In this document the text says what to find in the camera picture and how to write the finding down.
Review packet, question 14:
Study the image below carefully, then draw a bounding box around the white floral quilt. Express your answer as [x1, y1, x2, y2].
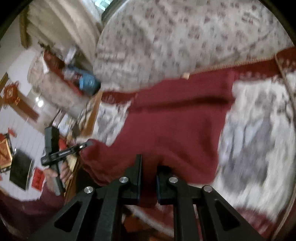
[93, 1, 292, 91]

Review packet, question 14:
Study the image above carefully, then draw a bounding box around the red bedside cabinet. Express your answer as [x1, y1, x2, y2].
[43, 50, 83, 96]

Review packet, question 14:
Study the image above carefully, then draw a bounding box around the blue plastic bag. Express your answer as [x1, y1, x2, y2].
[64, 66, 101, 96]

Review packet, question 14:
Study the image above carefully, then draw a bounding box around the dark red garment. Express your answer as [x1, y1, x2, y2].
[78, 70, 236, 207]

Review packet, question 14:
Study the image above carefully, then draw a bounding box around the black wall monitor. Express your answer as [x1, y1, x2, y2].
[10, 149, 33, 191]

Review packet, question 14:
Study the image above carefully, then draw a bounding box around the red and white plush blanket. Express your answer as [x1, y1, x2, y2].
[77, 47, 295, 240]

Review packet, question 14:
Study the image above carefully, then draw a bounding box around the beige curtain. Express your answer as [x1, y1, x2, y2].
[25, 1, 103, 71]

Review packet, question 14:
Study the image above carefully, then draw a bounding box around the person's left forearm red sleeve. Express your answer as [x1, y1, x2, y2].
[1, 184, 64, 240]

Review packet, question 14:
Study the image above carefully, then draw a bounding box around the red chinese knot decoration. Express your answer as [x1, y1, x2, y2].
[3, 81, 20, 109]

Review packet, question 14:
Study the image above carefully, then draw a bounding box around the person's left hand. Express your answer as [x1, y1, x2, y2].
[44, 161, 73, 185]

